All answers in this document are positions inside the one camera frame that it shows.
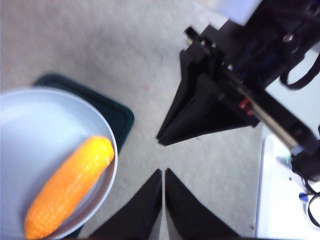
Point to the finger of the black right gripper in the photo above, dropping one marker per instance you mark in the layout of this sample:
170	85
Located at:
212	112
190	75

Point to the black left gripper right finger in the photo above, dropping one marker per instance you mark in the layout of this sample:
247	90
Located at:
187	212

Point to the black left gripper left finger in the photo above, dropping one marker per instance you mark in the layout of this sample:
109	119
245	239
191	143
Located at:
140	215

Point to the yellow-orange corn cob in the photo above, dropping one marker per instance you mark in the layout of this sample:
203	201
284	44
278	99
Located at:
70	185

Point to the black cutting board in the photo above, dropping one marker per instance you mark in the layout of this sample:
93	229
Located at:
112	112

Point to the blue round plate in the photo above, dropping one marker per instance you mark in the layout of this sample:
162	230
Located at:
37	125

